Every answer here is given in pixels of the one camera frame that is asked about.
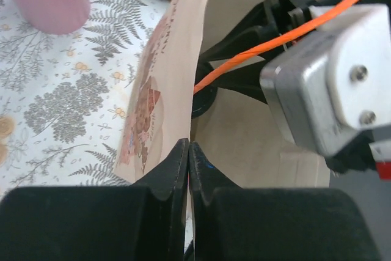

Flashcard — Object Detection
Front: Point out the black plastic cup lid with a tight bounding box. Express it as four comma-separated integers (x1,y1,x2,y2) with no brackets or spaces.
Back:
191,62,217,119

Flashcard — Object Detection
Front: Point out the brown paper gift bag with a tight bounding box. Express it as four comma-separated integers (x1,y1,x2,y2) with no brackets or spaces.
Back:
114,0,382,243

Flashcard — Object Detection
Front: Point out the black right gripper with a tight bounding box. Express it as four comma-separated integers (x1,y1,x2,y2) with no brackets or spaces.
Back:
200,0,390,104

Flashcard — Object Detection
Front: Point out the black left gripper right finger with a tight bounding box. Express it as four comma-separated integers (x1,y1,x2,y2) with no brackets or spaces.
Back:
188,143,381,260

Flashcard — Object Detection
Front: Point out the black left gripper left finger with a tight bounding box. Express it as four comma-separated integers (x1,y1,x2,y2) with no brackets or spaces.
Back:
1,139,189,260

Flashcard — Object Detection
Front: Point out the floral patterned table mat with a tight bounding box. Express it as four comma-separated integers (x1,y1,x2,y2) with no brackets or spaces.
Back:
1,0,168,194

